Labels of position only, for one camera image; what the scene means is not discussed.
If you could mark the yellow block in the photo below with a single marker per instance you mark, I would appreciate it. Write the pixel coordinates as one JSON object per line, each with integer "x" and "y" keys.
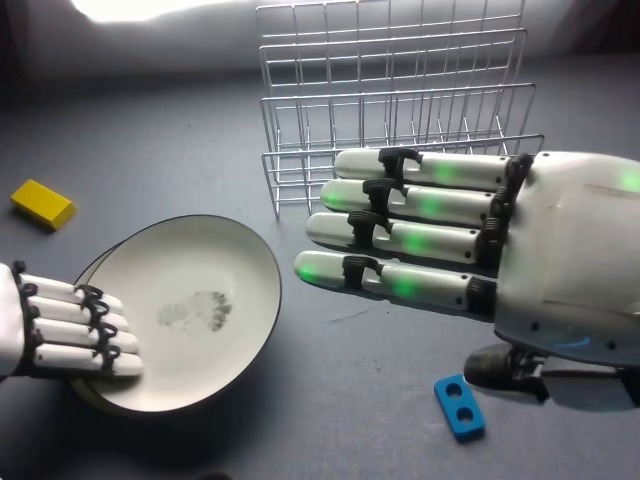
{"x": 42, "y": 205}

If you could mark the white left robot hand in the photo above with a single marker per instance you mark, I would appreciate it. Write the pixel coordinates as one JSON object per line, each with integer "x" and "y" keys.
{"x": 60, "y": 330}

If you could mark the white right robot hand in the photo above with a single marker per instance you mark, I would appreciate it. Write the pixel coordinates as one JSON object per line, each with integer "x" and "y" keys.
{"x": 560, "y": 250}

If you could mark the blue block with two holes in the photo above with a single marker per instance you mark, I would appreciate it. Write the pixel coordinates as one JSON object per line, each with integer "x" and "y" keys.
{"x": 460, "y": 407}

